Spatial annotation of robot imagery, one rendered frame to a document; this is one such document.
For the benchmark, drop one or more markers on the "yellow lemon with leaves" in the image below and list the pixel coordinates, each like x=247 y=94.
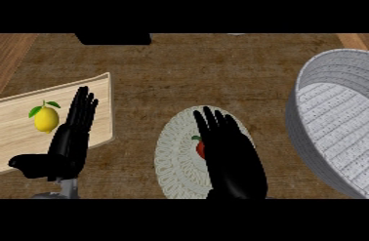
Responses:
x=47 y=118

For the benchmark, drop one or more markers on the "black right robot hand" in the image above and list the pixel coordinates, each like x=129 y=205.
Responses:
x=235 y=160

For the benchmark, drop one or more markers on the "grey wicker basket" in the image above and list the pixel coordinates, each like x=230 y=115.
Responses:
x=331 y=128

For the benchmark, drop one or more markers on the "pale wooden cutting board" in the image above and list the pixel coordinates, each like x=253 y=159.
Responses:
x=24 y=128

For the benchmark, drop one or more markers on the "round white woven placemat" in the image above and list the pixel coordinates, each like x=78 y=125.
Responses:
x=181 y=160

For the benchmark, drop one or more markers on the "red bell pepper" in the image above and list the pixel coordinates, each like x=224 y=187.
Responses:
x=200 y=149

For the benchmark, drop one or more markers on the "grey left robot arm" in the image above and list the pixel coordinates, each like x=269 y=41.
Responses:
x=67 y=189

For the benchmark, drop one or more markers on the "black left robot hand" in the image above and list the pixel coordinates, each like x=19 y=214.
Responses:
x=73 y=144

